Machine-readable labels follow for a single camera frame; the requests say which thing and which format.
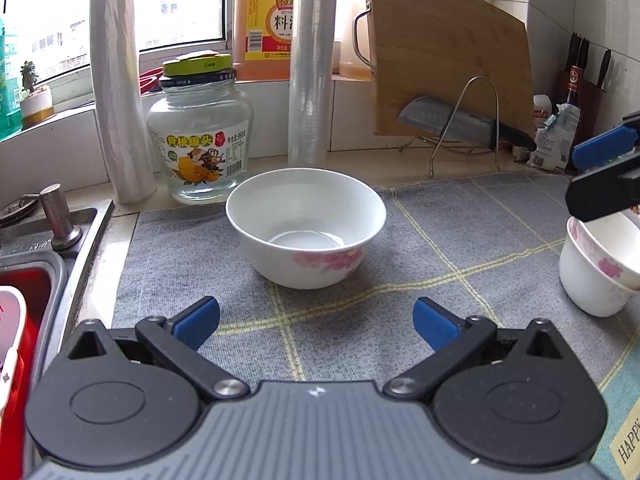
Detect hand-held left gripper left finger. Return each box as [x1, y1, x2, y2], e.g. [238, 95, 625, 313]
[65, 296, 251, 404]

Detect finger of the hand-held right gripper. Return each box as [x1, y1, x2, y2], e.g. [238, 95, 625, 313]
[565, 157, 640, 223]
[571, 112, 640, 171]

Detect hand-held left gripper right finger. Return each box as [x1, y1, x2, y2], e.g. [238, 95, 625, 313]
[384, 296, 571, 404]

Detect white bowl pink flowers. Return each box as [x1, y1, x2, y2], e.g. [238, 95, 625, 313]
[225, 167, 387, 290]
[558, 240, 633, 318]
[566, 210, 640, 291]

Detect dark wooden knife block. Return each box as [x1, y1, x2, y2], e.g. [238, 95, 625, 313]
[555, 70, 608, 161]

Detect white blue printed bag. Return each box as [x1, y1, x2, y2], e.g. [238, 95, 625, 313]
[525, 101, 583, 171]

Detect dark soy sauce bottle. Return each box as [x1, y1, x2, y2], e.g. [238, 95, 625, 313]
[564, 65, 585, 161]

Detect grey blue checked dish towel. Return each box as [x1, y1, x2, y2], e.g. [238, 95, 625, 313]
[111, 172, 640, 480]

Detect stainless steel sink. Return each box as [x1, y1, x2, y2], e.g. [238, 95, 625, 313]
[0, 197, 117, 480]

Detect red plastic basin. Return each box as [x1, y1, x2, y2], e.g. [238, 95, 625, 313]
[0, 267, 56, 480]

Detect glass jar yellow-green lid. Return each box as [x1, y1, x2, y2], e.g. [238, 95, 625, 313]
[146, 53, 255, 204]

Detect bamboo cutting board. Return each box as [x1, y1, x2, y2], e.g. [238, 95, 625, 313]
[352, 0, 537, 141]

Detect metal drain strainer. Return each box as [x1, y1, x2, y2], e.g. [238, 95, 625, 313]
[0, 194, 42, 226]

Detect clear cling film roll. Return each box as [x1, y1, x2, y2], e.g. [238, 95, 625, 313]
[287, 0, 336, 167]

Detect small potted succulent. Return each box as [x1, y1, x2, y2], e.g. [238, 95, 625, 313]
[19, 60, 53, 128]

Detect pale orange liquid bottle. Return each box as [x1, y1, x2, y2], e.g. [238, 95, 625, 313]
[334, 0, 375, 80]

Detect orange cooking oil bottle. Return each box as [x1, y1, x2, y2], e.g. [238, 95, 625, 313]
[232, 0, 296, 81]

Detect green dish soap bottle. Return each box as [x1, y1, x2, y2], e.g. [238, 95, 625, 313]
[0, 15, 23, 136]

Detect window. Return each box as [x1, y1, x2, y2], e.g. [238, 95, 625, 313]
[0, 0, 493, 91]

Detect metal wire rack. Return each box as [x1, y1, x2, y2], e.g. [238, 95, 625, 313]
[397, 76, 503, 178]

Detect black handled kitchen knife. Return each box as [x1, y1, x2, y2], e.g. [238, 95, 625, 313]
[396, 96, 538, 153]

